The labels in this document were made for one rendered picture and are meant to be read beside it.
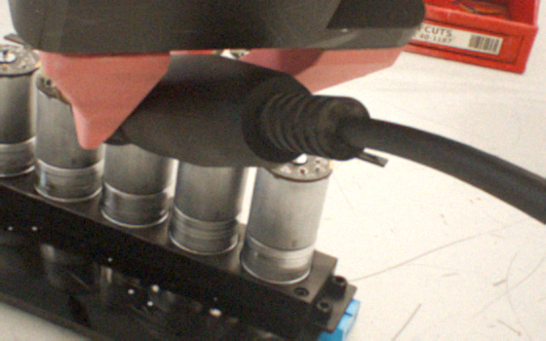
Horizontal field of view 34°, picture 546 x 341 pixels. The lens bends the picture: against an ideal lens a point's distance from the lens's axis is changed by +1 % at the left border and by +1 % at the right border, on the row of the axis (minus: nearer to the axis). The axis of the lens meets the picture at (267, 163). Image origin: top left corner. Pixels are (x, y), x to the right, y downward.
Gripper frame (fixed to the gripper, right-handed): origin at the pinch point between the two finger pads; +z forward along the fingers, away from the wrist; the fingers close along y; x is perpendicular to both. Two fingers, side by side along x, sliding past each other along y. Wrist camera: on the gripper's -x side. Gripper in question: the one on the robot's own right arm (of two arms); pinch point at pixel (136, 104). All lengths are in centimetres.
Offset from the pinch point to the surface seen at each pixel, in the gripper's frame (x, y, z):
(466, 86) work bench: -12.3, -25.8, 18.4
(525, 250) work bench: 0.9, -18.8, 11.3
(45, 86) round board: -6.1, 0.5, 7.8
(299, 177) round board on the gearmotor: 0.0, -6.1, 4.6
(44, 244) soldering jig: -1.9, 0.7, 11.3
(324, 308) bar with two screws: 3.1, -7.4, 8.2
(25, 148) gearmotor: -5.6, 0.9, 11.0
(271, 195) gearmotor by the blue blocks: 0.0, -5.5, 5.6
